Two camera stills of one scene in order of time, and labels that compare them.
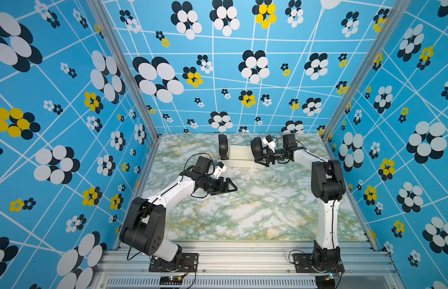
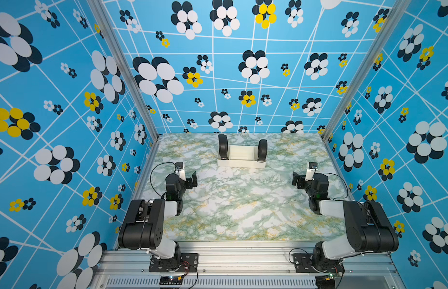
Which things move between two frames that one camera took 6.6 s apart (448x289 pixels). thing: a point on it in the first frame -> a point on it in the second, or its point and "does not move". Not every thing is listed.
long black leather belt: x=223 y=146 does not move
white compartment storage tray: x=240 y=156 does not move
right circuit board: x=326 y=282 does not move
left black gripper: x=227 y=182 -> x=189 y=185
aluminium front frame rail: x=248 y=265 does not move
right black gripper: x=269 y=155 -> x=301 y=180
